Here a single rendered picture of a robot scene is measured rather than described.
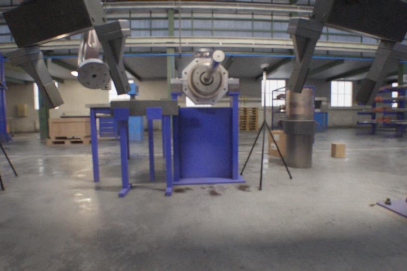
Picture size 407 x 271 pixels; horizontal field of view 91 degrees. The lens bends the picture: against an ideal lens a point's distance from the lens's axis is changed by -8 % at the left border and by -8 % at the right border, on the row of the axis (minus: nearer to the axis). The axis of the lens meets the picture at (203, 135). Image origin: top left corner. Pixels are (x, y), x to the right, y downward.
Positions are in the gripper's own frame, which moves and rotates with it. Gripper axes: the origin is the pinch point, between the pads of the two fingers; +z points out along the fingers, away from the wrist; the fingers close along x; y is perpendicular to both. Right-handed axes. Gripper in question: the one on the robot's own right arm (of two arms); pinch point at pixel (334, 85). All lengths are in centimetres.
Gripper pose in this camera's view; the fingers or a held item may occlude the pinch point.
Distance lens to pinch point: 40.6
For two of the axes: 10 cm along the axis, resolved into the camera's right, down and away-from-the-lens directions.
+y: 0.6, 4.6, -8.8
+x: 9.9, 1.1, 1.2
